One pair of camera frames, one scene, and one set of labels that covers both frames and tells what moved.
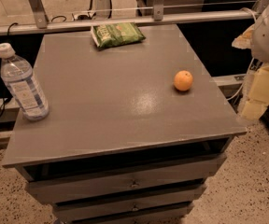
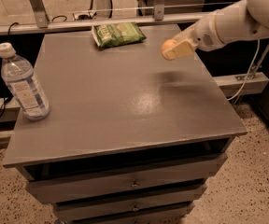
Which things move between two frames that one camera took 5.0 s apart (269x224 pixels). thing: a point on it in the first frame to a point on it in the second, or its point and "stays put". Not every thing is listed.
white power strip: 90,17 stays put
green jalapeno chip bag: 110,35 stays put
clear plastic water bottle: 18,75 stays put
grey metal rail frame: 35,19 stays put
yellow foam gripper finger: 245,40 to 186,35
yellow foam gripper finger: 266,85 to 186,47
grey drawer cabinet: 120,144 stays put
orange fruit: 183,80 to 165,45
